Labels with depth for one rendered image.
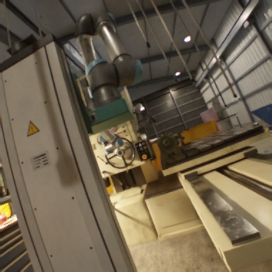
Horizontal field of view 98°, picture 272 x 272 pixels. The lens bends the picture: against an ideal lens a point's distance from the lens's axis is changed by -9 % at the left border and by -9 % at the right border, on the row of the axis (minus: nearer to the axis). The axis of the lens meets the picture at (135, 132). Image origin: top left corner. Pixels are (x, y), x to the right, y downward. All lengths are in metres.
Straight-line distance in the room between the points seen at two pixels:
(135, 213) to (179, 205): 0.59
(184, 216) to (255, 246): 1.28
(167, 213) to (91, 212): 1.63
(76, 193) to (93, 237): 0.14
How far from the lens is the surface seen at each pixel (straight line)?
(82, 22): 0.96
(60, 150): 0.48
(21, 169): 0.60
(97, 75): 0.61
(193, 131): 4.29
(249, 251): 0.88
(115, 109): 0.51
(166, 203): 1.97
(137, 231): 2.20
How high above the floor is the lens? 1.28
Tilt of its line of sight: 7 degrees up
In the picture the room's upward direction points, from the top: 20 degrees counter-clockwise
